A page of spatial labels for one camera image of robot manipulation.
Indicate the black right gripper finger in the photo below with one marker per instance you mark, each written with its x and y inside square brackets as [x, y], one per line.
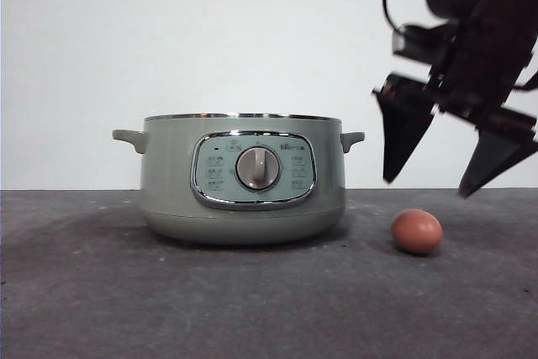
[492, 157]
[403, 136]

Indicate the green electric cooking pot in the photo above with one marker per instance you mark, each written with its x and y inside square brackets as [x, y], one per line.
[168, 191]

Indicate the brown egg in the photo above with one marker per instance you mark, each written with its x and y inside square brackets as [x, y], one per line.
[417, 231]

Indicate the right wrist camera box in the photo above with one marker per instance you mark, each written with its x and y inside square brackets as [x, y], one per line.
[420, 45]

